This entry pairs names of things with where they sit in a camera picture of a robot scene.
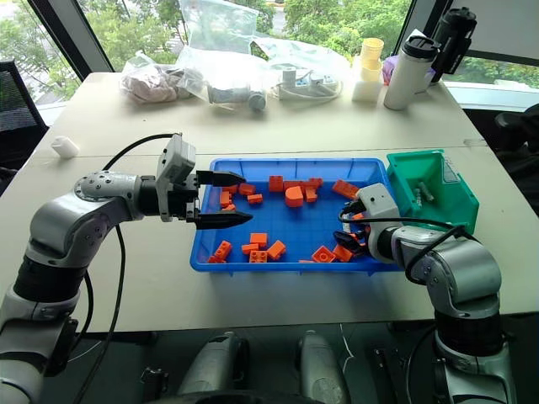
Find grey cylindrical device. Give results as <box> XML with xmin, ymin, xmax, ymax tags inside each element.
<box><xmin>205</xmin><ymin>82</ymin><xmax>268</xmax><ymax>112</ymax></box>

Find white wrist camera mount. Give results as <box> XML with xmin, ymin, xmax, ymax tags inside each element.
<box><xmin>155</xmin><ymin>134</ymin><xmax>197</xmax><ymax>223</ymax></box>
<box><xmin>356</xmin><ymin>183</ymin><xmax>402</xmax><ymax>221</ymax></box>

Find green plastic bin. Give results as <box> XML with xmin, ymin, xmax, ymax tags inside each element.
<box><xmin>386</xmin><ymin>148</ymin><xmax>481</xmax><ymax>235</ymax></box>

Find black window frame post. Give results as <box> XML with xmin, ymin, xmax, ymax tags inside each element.
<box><xmin>27</xmin><ymin>0</ymin><xmax>115</xmax><ymax>82</ymax></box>

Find grey rounded robot leg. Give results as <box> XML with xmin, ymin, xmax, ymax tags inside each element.
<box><xmin>179</xmin><ymin>331</ymin><xmax>250</xmax><ymax>397</ymax></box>
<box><xmin>297</xmin><ymin>329</ymin><xmax>348</xmax><ymax>404</ymax></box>

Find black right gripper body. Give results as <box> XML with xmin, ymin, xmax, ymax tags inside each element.
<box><xmin>342</xmin><ymin>201</ymin><xmax>374</xmax><ymax>253</ymax></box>

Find black camera on stand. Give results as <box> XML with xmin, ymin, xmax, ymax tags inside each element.
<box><xmin>429</xmin><ymin>6</ymin><xmax>478</xmax><ymax>84</ymax></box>

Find purple object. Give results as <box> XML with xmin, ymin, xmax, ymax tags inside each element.
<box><xmin>381</xmin><ymin>56</ymin><xmax>400</xmax><ymax>86</ymax></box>

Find cream stacked plastic cups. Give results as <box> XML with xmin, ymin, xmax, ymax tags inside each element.
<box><xmin>351</xmin><ymin>37</ymin><xmax>386</xmax><ymax>103</ymax></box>

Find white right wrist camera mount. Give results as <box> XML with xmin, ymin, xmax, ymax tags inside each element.
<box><xmin>356</xmin><ymin>183</ymin><xmax>402</xmax><ymax>221</ymax></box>

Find orange rounded toy brick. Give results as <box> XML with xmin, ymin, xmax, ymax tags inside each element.
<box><xmin>284</xmin><ymin>187</ymin><xmax>305</xmax><ymax>209</ymax></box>

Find blue plastic bin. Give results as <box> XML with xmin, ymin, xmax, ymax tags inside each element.
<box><xmin>189</xmin><ymin>157</ymin><xmax>406</xmax><ymax>278</ymax></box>

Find small white plastic cup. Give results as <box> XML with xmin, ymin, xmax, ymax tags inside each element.
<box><xmin>51</xmin><ymin>135</ymin><xmax>82</xmax><ymax>159</ymax></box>

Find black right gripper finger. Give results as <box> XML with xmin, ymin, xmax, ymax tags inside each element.
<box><xmin>333</xmin><ymin>230</ymin><xmax>367</xmax><ymax>255</ymax></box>
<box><xmin>338</xmin><ymin>200</ymin><xmax>361</xmax><ymax>222</ymax></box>

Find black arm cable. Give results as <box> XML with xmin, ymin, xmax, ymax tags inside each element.
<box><xmin>73</xmin><ymin>133</ymin><xmax>183</xmax><ymax>404</ymax></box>
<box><xmin>339</xmin><ymin>213</ymin><xmax>481</xmax><ymax>285</ymax></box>

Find white thermos black lid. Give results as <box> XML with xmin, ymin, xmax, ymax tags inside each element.
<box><xmin>382</xmin><ymin>35</ymin><xmax>440</xmax><ymax>112</ymax></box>

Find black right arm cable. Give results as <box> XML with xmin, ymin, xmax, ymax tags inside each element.
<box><xmin>339</xmin><ymin>213</ymin><xmax>481</xmax><ymax>285</ymax></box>

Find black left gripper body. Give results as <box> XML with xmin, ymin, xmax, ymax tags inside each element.
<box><xmin>167</xmin><ymin>171</ymin><xmax>202</xmax><ymax>225</ymax></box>

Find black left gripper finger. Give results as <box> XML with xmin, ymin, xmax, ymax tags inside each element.
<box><xmin>194</xmin><ymin>211</ymin><xmax>254</xmax><ymax>231</ymax></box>
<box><xmin>197</xmin><ymin>170</ymin><xmax>248</xmax><ymax>188</ymax></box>

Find black office chair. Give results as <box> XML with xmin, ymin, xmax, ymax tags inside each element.
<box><xmin>494</xmin><ymin>104</ymin><xmax>539</xmax><ymax>193</ymax></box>
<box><xmin>0</xmin><ymin>60</ymin><xmax>51</xmax><ymax>172</ymax></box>

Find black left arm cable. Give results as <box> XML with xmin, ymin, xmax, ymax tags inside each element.
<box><xmin>73</xmin><ymin>133</ymin><xmax>183</xmax><ymax>404</ymax></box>

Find orange long toy brick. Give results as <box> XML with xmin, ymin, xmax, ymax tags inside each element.
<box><xmin>331</xmin><ymin>179</ymin><xmax>361</xmax><ymax>200</ymax></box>

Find plastic bag with pink cloth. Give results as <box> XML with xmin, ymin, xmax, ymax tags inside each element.
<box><xmin>119</xmin><ymin>49</ymin><xmax>208</xmax><ymax>104</ymax></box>

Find large clear plastic bag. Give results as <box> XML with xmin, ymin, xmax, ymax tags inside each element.
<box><xmin>175</xmin><ymin>0</ymin><xmax>351</xmax><ymax>104</ymax></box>

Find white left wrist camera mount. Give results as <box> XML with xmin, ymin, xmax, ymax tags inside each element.
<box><xmin>155</xmin><ymin>134</ymin><xmax>197</xmax><ymax>223</ymax></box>

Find white power strip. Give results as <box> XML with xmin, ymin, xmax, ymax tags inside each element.
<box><xmin>270</xmin><ymin>68</ymin><xmax>343</xmax><ymax>102</ymax></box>

